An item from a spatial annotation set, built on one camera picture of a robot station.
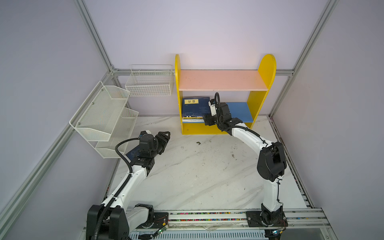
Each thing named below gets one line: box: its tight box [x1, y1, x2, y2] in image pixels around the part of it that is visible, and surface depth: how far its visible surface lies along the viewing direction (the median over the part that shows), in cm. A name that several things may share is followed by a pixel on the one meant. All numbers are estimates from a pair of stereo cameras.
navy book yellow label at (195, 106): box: [181, 96, 211, 117], surface depth 95 cm
